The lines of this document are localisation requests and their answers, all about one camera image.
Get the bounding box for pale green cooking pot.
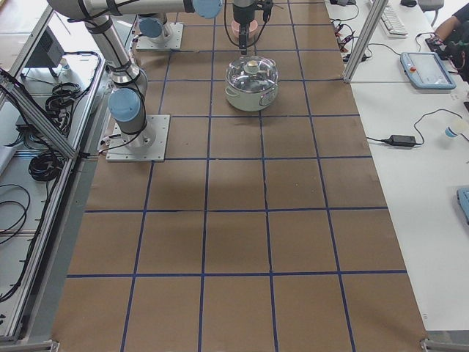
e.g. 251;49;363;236
225;79;278;111

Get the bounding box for person forearm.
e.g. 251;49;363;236
435;15;461;41

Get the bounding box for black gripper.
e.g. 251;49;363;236
232;0;273;55

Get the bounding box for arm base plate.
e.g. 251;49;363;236
136;18;184;51
106;114;171;162

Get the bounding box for paper cup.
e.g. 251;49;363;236
445;119;468;138

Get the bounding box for aluminium frame post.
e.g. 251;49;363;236
344;0;388;84

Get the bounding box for glass pot lid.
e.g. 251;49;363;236
225;56;278;93

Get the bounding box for white keyboard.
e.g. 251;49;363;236
380;6;408;39

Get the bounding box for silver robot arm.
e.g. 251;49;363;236
48;1;226;154
138;12;173;43

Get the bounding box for black power adapter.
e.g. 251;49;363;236
381;135;418;147

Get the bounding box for coiled black cables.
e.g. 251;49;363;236
28;150;62;183

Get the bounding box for pink bowl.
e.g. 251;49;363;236
231;20;259;40

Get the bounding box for blue teach pendant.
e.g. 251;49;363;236
457;187;469;223
399;52;456;90

